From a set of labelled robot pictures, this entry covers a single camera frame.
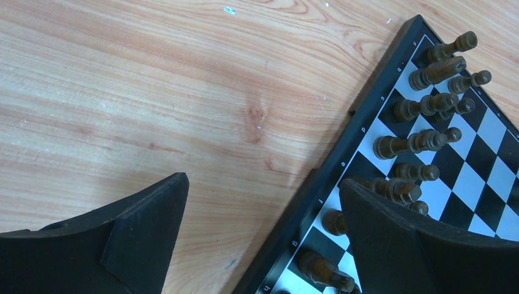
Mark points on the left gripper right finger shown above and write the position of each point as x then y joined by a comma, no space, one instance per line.
397,250

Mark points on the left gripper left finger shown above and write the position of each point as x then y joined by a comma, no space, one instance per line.
123,247

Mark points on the black white chessboard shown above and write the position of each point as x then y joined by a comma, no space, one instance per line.
477,188

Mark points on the dark chess piece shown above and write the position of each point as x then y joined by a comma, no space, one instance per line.
442,51
436,72
334,223
321,270

